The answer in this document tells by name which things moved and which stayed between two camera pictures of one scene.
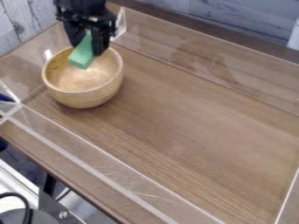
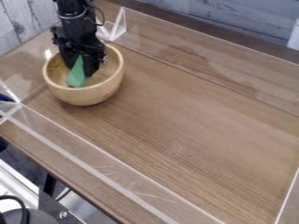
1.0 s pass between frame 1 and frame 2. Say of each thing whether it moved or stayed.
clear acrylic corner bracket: stayed
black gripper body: moved
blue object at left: stayed
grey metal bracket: stayed
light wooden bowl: stayed
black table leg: stayed
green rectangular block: moved
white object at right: stayed
